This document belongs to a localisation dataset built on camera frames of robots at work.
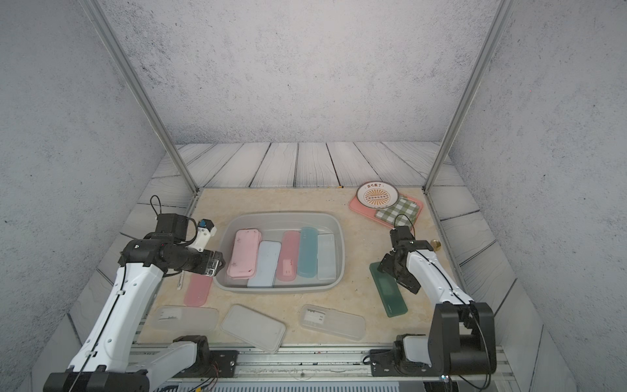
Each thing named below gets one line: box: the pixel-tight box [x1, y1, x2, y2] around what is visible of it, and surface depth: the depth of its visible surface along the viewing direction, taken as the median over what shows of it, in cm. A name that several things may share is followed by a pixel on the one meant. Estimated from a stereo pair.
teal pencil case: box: [297, 226, 319, 279], surface depth 98 cm
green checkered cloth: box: [375, 197, 419, 228], surface depth 113 cm
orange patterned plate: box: [355, 181, 401, 210], surface depth 120 cm
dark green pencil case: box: [369, 261, 409, 318], surface depth 88 cm
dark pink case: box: [183, 273, 214, 308], surface depth 89 cm
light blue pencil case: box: [246, 240, 282, 289], surface depth 93 cm
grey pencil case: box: [220, 303, 287, 353], surface depth 82 cm
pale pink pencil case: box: [226, 228, 263, 280], surface depth 95 cm
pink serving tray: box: [348, 194, 424, 228], surface depth 113 cm
